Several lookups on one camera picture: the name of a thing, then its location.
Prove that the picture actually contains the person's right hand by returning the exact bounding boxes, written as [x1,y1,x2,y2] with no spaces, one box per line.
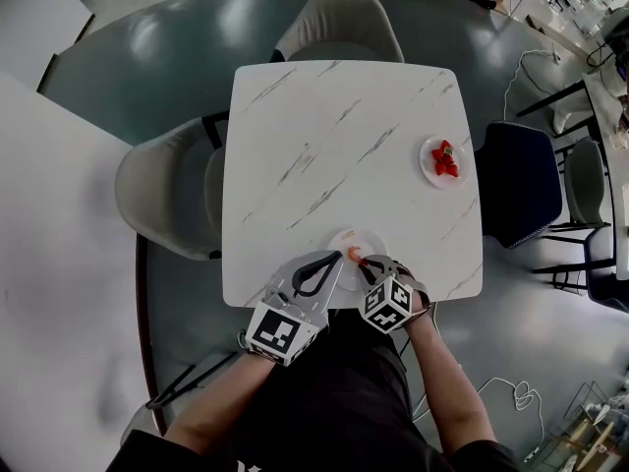
[405,286,433,327]

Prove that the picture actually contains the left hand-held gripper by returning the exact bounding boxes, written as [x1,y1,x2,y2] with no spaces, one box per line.
[244,250,344,367]

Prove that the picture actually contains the person's left forearm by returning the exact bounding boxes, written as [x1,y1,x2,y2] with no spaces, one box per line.
[164,350,277,457]

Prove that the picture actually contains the white marble dining table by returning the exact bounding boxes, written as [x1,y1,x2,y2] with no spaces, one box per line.
[220,59,486,310]

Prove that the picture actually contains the white looped floor cable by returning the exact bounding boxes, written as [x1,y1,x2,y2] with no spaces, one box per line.
[411,375,547,462]

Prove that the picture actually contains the navy upholstered chair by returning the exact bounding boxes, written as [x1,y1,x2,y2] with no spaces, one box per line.
[473,120,564,252]
[532,223,629,314]

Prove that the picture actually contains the person's black clothing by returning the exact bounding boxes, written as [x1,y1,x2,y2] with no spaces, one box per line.
[105,307,523,472]

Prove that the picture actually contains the grey marble table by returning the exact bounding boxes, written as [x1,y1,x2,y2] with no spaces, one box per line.
[515,69,629,282]

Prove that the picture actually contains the small white fruit plate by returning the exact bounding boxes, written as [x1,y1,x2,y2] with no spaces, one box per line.
[419,135,471,190]

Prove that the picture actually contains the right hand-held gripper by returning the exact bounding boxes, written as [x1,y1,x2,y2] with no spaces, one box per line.
[357,254,415,335]

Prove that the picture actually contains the thin white cable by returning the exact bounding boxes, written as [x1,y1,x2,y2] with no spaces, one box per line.
[502,47,562,123]

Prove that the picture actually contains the person's right forearm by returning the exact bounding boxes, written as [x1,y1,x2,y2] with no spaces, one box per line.
[405,318,498,457]

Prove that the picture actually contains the wire rack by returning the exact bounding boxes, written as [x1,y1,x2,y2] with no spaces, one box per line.
[539,380,629,472]

